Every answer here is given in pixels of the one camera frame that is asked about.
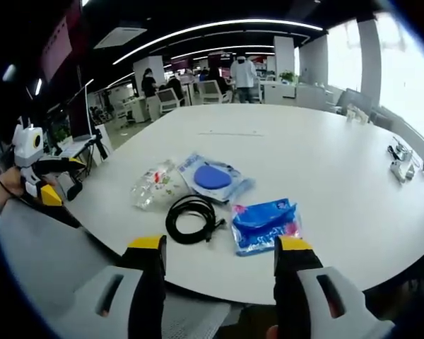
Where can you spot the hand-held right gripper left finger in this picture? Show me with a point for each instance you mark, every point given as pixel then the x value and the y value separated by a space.
pixel 141 282

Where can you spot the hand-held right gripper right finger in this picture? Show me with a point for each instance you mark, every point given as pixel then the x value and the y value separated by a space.
pixel 304 282

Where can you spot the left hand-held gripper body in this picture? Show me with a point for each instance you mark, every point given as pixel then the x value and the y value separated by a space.
pixel 26 148

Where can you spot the blue tissue packet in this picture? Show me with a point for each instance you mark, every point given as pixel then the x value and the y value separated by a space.
pixel 265 226

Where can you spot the clear plastic bag item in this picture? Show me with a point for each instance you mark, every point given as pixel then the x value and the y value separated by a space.
pixel 158 183

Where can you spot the blue mouse pad packet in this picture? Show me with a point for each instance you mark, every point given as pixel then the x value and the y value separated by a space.
pixel 212 178

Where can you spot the person's left hand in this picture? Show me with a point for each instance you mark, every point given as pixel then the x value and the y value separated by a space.
pixel 10 183

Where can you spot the person's right hand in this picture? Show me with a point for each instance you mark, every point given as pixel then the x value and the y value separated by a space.
pixel 272 332

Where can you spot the small green desk plant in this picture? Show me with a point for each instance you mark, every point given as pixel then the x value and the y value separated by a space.
pixel 61 136

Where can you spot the black tripod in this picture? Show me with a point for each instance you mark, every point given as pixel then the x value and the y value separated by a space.
pixel 99 144

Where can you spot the white mesh office chair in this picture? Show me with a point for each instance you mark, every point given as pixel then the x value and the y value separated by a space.
pixel 170 99
pixel 213 92

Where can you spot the white table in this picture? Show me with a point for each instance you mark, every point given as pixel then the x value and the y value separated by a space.
pixel 304 148

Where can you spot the ceiling air vent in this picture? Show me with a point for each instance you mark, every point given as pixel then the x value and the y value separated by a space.
pixel 122 37

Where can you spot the white power strip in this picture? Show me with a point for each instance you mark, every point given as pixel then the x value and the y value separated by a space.
pixel 402 171

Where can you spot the small metal device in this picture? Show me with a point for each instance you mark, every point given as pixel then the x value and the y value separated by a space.
pixel 400 150

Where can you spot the small white boxes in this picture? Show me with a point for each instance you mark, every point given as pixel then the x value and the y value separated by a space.
pixel 357 116

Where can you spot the white cabinet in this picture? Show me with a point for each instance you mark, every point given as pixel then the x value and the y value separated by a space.
pixel 278 92

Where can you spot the long ceiling light strip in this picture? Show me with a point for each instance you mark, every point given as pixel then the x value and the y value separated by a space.
pixel 212 27

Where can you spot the potted green plant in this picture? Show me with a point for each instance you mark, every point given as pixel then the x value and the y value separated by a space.
pixel 288 76

